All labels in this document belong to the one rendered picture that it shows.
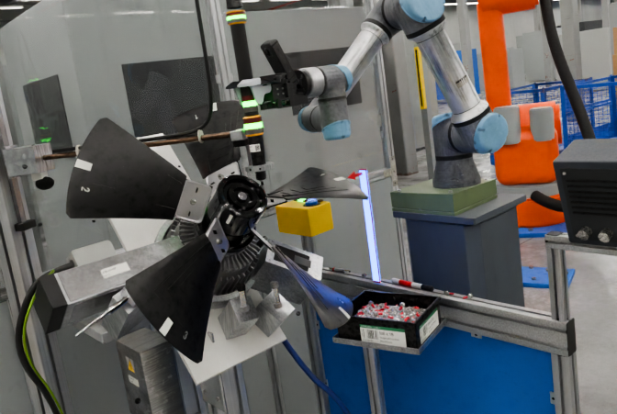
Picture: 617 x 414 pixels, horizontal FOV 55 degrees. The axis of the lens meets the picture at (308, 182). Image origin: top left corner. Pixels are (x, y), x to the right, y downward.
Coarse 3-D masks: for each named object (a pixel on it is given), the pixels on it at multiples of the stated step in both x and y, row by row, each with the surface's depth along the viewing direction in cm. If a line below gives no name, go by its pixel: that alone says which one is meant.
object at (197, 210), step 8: (192, 184) 132; (200, 184) 132; (184, 192) 132; (192, 192) 132; (200, 192) 133; (208, 192) 133; (184, 200) 132; (200, 200) 133; (184, 208) 132; (192, 208) 133; (200, 208) 133; (176, 216) 132; (184, 216) 133; (192, 216) 133; (200, 216) 134
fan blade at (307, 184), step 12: (312, 168) 163; (300, 180) 156; (312, 180) 155; (324, 180) 154; (348, 180) 156; (276, 192) 147; (288, 192) 145; (300, 192) 145; (312, 192) 145; (324, 192) 146; (336, 192) 147; (348, 192) 149; (360, 192) 150
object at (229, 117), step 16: (192, 112) 155; (224, 112) 153; (240, 112) 152; (176, 128) 153; (192, 128) 152; (208, 128) 150; (224, 128) 149; (240, 128) 148; (192, 144) 149; (208, 144) 147; (224, 144) 145; (208, 160) 145; (224, 160) 142
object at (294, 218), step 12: (288, 204) 191; (300, 204) 188; (324, 204) 185; (288, 216) 187; (300, 216) 183; (312, 216) 181; (324, 216) 185; (288, 228) 189; (300, 228) 184; (312, 228) 181; (324, 228) 185
